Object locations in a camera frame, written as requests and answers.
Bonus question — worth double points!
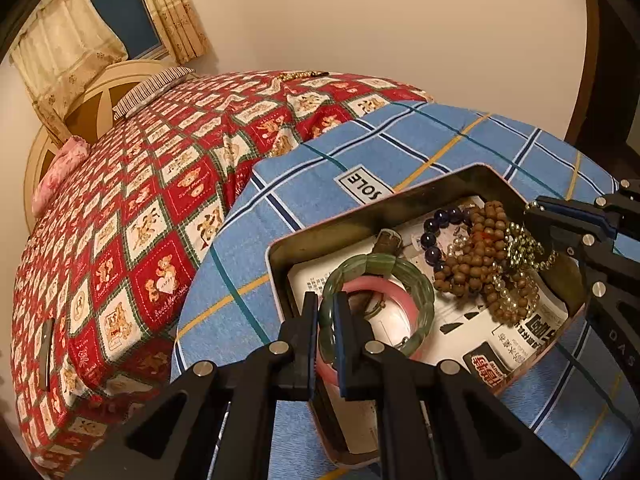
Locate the gold bead chain bracelet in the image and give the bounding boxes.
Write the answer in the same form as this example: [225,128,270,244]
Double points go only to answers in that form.
[502,221,559,273]

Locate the pink bangle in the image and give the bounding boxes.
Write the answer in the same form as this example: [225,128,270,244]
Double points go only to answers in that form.
[316,275,419,386]

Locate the brown wooden bead necklace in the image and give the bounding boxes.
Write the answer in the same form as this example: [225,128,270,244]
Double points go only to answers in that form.
[432,199,524,328]

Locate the brown strap wristwatch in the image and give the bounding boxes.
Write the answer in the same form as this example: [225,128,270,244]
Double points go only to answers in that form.
[347,229,402,320]

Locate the pink metal tin box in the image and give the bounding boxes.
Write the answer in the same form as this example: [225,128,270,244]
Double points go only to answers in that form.
[264,161,586,469]

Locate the purple bead bracelet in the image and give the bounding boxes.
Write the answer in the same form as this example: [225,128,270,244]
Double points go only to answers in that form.
[418,207,476,273]

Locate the blue plaid cushion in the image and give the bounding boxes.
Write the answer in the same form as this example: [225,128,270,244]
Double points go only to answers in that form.
[171,101,639,479]

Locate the red patterned bedspread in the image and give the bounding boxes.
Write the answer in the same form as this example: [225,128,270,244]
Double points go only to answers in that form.
[11,72,426,479]

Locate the pink floral pillow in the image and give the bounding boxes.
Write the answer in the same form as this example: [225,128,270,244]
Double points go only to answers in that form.
[32,136,90,218]

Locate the cream wooden headboard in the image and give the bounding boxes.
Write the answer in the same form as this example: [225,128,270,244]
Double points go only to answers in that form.
[23,58,176,233]

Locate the striped pillow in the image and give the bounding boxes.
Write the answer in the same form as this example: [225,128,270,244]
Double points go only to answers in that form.
[112,66,195,122]

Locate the gold beads on bed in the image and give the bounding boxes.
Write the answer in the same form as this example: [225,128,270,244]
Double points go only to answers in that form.
[277,70,329,82]

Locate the right beige curtain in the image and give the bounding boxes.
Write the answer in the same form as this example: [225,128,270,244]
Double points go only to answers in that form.
[143,0,209,64]

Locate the beige curtain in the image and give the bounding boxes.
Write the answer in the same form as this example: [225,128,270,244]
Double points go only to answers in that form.
[9,0,128,146]
[143,0,209,64]

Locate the left beige curtain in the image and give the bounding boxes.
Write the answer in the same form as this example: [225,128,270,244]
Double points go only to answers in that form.
[9,0,128,146]

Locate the window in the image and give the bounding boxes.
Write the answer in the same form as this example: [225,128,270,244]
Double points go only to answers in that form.
[90,0,167,60]

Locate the brown door frame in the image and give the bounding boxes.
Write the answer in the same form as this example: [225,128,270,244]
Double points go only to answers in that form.
[565,0,600,146]

